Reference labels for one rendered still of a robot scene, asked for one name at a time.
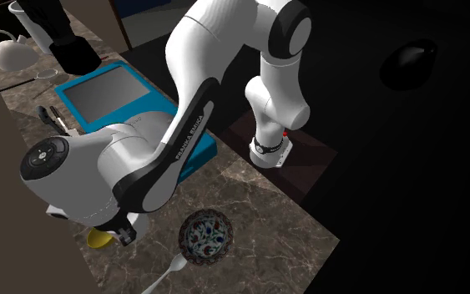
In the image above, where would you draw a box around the yellow bowl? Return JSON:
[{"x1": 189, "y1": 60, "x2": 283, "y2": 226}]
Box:
[{"x1": 86, "y1": 227, "x2": 117, "y2": 251}]

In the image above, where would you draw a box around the white spoon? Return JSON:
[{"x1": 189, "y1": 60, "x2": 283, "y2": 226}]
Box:
[{"x1": 140, "y1": 252, "x2": 190, "y2": 294}]

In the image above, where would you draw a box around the patterned floral bowl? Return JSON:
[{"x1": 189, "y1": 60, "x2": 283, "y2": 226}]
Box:
[{"x1": 178, "y1": 208, "x2": 235, "y2": 267}]

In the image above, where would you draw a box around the black pen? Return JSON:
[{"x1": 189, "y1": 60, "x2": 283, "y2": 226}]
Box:
[{"x1": 49, "y1": 105, "x2": 81, "y2": 137}]

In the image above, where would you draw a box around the black spoon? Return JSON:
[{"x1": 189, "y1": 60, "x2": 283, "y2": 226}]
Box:
[{"x1": 35, "y1": 105, "x2": 69, "y2": 137}]

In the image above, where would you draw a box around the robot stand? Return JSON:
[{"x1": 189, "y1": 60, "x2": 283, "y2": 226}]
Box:
[{"x1": 217, "y1": 109, "x2": 340, "y2": 205}]

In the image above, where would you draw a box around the white cup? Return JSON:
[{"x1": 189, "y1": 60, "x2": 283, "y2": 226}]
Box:
[{"x1": 8, "y1": 0, "x2": 55, "y2": 56}]

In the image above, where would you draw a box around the black egg-shaped object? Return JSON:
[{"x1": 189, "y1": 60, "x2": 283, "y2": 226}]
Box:
[{"x1": 379, "y1": 38, "x2": 439, "y2": 92}]

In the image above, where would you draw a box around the small strainer with black handle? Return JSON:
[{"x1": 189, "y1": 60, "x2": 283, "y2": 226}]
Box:
[{"x1": 0, "y1": 68, "x2": 60, "y2": 97}]

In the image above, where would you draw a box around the white kettle with blue handle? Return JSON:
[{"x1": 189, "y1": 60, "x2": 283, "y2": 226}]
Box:
[{"x1": 0, "y1": 28, "x2": 41, "y2": 74}]

